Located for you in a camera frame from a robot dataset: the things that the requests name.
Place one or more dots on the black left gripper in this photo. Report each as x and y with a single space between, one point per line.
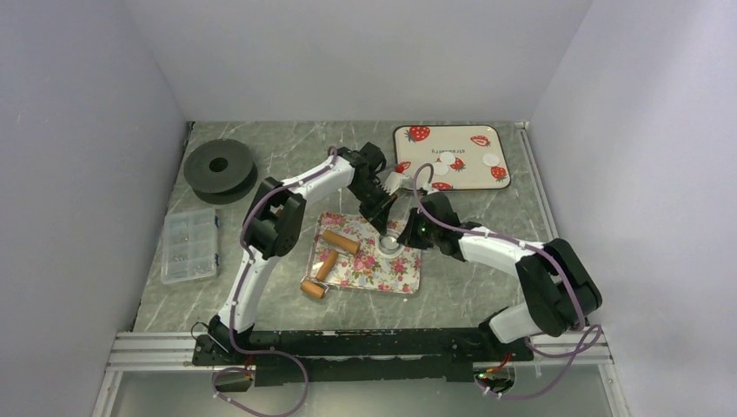
380 215

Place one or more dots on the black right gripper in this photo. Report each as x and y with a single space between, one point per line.
408 237

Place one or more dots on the floral print tray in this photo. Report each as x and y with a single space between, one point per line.
367 269

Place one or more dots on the wooden rolling pin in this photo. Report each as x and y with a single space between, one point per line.
314 285

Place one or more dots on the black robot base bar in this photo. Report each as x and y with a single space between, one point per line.
281 357

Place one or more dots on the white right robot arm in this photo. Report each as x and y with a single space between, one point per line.
558 291

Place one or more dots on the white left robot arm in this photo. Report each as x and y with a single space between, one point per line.
273 225

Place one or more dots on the round white wrapper left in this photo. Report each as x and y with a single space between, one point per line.
440 168

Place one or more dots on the round white wrapper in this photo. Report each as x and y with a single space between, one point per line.
447 158
491 160
440 168

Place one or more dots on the round white wrapper middle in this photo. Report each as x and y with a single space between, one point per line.
447 158

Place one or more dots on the strawberry print tray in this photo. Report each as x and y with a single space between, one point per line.
464 157

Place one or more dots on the round white wrapper right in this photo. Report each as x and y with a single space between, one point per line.
491 160

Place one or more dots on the black filament spool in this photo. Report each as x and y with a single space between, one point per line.
221 171

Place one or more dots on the clear plastic parts box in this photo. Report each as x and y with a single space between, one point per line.
190 246

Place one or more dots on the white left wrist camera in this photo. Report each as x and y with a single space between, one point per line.
396 180

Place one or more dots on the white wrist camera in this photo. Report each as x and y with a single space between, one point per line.
425 188
396 180

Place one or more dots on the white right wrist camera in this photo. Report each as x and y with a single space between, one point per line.
425 188

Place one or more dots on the aluminium frame rail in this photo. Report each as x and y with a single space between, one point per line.
152 352

